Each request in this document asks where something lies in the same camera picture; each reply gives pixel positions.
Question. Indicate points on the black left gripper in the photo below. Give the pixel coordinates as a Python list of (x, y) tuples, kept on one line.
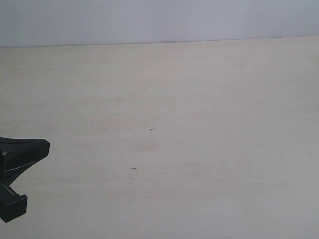
[(16, 156)]

